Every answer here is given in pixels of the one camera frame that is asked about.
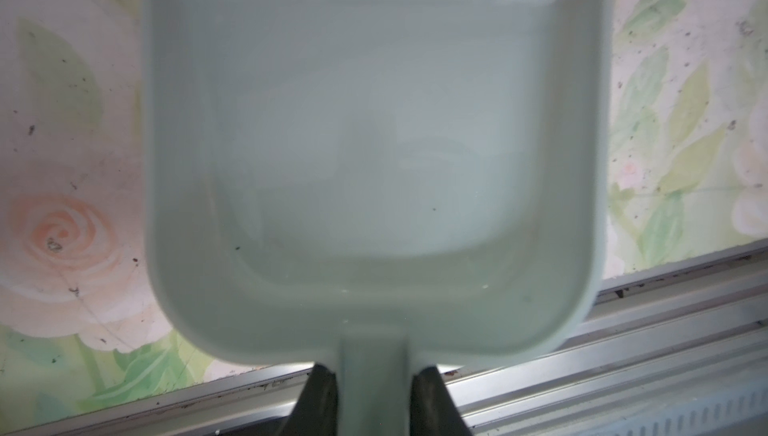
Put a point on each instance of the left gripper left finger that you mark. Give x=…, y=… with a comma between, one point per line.
x=316, y=410

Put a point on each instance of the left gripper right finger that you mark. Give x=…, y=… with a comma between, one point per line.
x=432, y=410

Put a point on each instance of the grey-blue dustpan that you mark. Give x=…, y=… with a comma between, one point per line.
x=376, y=186

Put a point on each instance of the aluminium front rail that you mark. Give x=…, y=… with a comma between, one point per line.
x=675, y=348

